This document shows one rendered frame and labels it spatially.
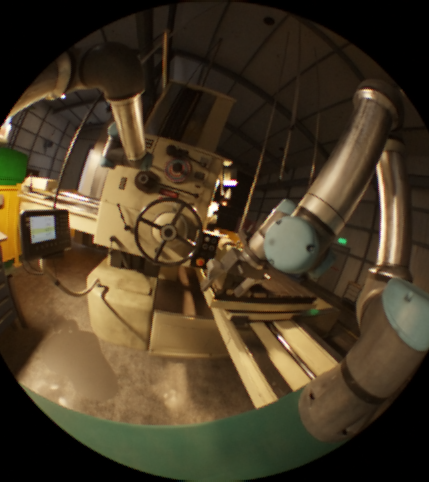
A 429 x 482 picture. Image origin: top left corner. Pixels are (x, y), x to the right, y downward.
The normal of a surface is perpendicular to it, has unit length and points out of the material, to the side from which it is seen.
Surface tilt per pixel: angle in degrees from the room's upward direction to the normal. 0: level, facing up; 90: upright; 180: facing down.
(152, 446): 0
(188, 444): 0
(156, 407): 0
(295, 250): 90
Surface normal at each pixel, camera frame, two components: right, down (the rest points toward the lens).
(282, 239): -0.70, -0.11
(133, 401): 0.29, -0.94
